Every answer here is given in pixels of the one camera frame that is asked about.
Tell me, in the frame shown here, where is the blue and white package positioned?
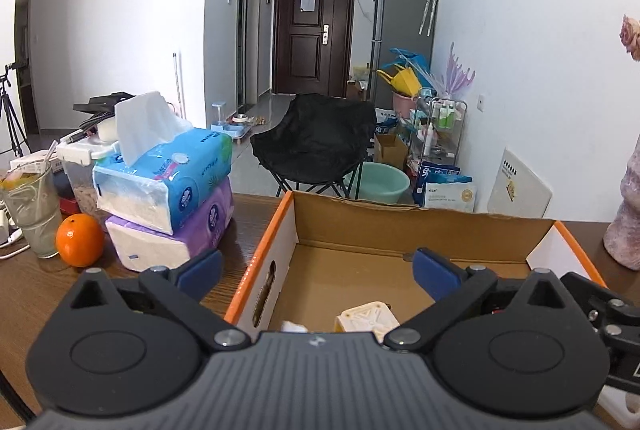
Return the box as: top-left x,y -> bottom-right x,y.
412,162 -> 477,213

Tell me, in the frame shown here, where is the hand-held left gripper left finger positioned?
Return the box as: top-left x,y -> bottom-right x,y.
65,249 -> 253,353

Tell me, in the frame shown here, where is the orange fruit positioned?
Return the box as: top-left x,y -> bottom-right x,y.
55,213 -> 106,268

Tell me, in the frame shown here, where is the pet water feeder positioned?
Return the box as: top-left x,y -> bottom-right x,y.
210,102 -> 251,137

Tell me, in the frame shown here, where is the black tripod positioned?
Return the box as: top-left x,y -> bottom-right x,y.
0,62 -> 26,158

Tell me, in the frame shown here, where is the white drinking straw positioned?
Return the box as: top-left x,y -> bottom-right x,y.
37,140 -> 59,172

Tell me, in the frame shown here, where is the cream plastic block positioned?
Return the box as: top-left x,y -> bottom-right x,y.
334,301 -> 401,344

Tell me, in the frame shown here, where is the flat white box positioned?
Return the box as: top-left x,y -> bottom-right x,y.
10,150 -> 64,174

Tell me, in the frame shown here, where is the grey refrigerator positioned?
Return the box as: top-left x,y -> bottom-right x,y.
370,0 -> 441,111

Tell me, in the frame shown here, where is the small open cardboard box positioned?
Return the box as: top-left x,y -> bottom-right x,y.
374,133 -> 410,171

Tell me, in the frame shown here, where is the yellow bag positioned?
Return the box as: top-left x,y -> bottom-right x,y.
376,65 -> 424,96

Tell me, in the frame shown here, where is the clear drinking glass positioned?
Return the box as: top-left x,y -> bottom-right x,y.
0,160 -> 62,259

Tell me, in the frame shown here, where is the purple tissue pack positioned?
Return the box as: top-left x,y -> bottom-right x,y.
105,177 -> 235,272

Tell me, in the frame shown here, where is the green plastic basin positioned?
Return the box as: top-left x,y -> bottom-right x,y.
344,161 -> 412,204

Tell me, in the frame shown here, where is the mop pole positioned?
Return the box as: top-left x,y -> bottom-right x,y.
172,52 -> 186,119

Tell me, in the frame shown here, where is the purple wing decoration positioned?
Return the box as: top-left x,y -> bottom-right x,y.
432,42 -> 476,101

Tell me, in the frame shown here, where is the white plastic item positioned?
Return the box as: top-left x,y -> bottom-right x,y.
595,385 -> 640,430

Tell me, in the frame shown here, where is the white board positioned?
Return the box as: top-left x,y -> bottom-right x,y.
487,146 -> 554,219

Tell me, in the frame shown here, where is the speckled pink vase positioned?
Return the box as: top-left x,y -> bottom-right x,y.
603,160 -> 640,271

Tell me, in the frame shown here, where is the printed cardboard box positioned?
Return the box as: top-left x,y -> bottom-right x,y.
224,190 -> 609,346

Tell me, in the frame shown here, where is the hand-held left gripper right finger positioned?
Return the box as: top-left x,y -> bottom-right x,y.
382,247 -> 573,353

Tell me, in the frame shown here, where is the black gadget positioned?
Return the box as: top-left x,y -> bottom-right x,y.
72,91 -> 136,139

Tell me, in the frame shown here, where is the metal wire rack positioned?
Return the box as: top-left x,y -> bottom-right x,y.
409,97 -> 469,171

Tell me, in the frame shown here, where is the blue tissue pack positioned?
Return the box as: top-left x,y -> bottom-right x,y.
92,91 -> 234,236

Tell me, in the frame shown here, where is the clear food container white lid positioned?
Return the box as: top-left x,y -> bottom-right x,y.
56,137 -> 124,217

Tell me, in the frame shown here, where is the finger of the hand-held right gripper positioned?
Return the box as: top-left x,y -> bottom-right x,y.
559,272 -> 640,347

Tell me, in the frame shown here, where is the pink bucket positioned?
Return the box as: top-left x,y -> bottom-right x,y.
392,90 -> 421,119

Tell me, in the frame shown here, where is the dark wooden door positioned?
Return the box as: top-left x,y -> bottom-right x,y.
272,0 -> 356,99

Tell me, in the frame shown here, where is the side doorway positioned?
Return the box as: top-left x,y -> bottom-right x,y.
239,0 -> 264,109

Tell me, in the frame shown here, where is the black folding chair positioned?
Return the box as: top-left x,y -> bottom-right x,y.
250,93 -> 377,200

